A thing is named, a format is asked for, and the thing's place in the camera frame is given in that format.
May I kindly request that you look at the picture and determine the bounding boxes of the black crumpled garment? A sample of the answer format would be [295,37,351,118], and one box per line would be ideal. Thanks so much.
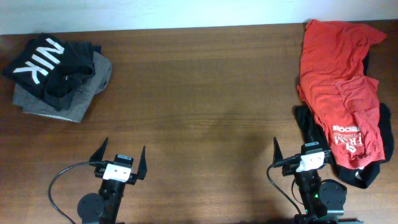
[295,49,386,189]

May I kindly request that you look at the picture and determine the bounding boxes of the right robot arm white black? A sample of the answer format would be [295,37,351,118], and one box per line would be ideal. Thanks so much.
[266,138,361,223]

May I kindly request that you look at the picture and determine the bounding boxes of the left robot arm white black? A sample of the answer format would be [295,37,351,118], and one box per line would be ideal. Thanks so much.
[77,139,147,224]

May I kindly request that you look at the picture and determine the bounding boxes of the grey folded garment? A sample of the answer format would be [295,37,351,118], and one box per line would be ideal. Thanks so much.
[12,52,112,123]

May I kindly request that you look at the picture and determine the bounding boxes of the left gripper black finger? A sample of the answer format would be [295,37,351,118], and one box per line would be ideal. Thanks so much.
[89,138,109,165]
[137,146,147,180]

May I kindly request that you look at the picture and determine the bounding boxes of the black shirt white letters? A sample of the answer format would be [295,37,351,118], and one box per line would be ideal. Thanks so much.
[2,33,74,98]

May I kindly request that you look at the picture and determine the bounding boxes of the dark folded garment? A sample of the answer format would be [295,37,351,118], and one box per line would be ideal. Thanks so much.
[44,42,101,111]

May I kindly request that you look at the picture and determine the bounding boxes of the red printed t-shirt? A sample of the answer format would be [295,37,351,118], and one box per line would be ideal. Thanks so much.
[298,19,387,169]

